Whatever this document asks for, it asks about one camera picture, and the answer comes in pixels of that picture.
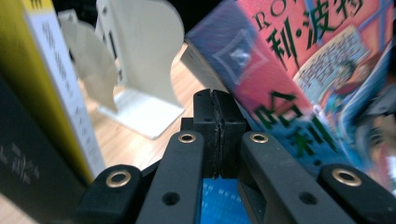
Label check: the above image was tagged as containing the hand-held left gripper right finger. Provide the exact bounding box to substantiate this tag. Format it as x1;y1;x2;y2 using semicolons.
212;89;248;180

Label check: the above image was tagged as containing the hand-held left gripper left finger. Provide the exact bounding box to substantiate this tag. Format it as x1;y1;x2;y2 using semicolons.
192;88;220;180

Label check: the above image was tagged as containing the blue book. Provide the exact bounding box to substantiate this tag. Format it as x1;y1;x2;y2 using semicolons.
198;176;252;224

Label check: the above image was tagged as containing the red illustrated book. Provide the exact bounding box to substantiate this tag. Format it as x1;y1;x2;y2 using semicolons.
180;0;396;195

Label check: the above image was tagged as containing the yellow book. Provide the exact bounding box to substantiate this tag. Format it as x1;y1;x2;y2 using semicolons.
0;0;107;185

